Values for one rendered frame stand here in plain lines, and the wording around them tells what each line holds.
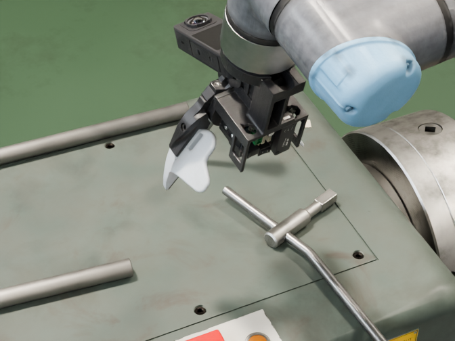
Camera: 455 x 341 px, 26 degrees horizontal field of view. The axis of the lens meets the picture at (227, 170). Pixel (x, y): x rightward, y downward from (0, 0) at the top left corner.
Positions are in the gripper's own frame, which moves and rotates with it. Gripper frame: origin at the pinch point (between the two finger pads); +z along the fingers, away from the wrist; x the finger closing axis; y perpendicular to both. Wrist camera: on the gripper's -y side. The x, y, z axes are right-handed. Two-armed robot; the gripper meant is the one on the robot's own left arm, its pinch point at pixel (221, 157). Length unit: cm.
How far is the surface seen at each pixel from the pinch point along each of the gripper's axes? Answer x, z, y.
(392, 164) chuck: 30.2, 19.6, 0.7
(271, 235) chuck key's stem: 5.6, 12.9, 5.3
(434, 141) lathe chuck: 36.9, 18.1, 1.1
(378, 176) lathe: 29.6, 23.3, -0.2
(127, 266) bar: -11.2, 14.1, 0.4
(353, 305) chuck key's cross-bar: 7.6, 10.5, 18.4
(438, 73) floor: 173, 169, -90
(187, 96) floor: 90, 178, -127
